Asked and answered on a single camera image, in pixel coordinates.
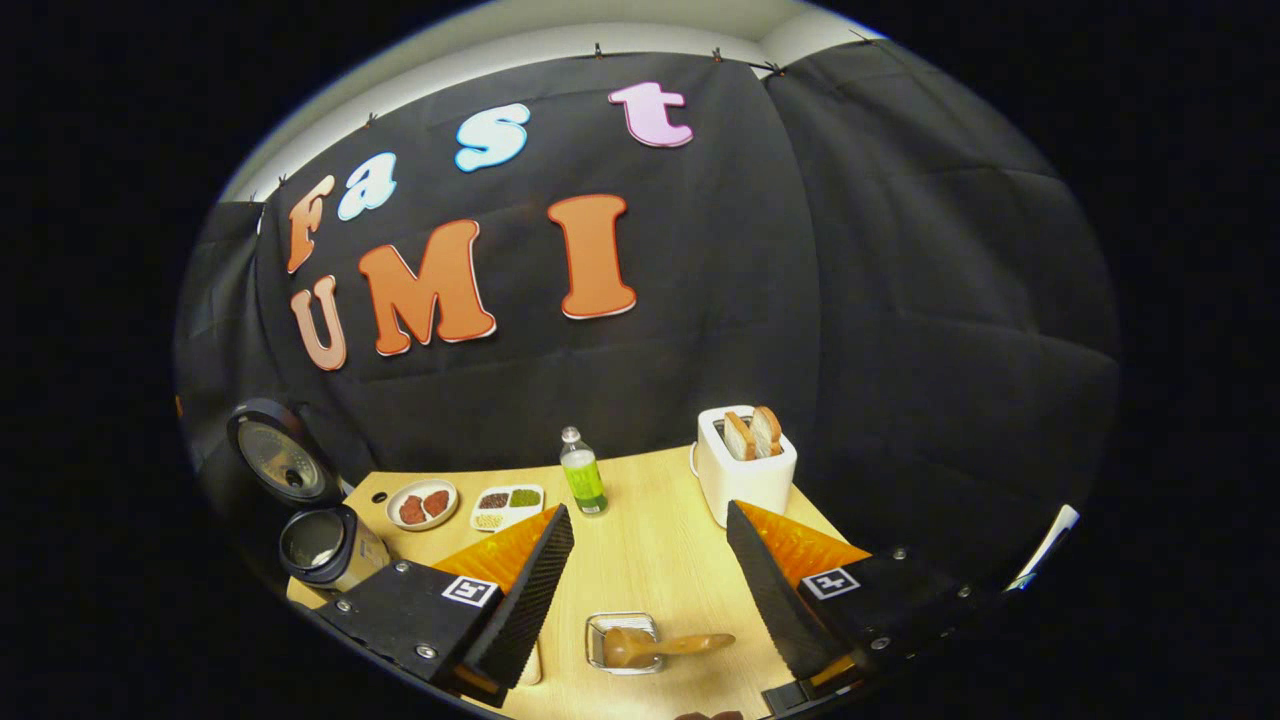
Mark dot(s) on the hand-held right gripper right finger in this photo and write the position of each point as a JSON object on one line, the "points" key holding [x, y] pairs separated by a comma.
{"points": [[765, 600]]}

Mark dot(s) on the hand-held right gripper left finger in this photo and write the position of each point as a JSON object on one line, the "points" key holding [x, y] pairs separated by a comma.
{"points": [[525, 600]]}

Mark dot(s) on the wooden spoon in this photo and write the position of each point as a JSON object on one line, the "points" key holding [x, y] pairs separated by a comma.
{"points": [[660, 647]]}

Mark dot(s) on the black rice cooker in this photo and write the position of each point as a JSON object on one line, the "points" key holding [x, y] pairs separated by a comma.
{"points": [[330, 550]]}

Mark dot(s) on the white divided bean dish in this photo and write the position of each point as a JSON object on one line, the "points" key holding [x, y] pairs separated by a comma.
{"points": [[505, 507]]}

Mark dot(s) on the white toaster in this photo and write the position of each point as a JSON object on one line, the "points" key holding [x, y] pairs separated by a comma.
{"points": [[750, 485]]}

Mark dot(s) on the red meat piece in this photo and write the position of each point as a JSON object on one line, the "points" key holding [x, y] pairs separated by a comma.
{"points": [[437, 503], [412, 511]]}

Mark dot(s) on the green drink bottle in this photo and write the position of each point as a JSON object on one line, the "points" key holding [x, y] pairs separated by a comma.
{"points": [[583, 480]]}

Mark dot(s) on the round white plate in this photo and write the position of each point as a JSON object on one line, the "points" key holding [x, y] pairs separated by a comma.
{"points": [[395, 490]]}

